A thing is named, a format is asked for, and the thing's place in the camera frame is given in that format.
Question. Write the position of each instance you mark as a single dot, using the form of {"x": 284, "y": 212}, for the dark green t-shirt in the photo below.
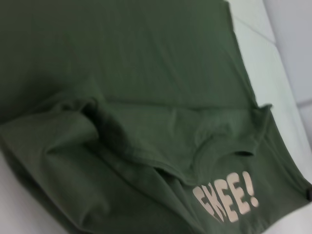
{"x": 134, "y": 97}

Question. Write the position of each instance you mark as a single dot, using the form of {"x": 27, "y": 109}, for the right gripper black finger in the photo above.
{"x": 309, "y": 193}

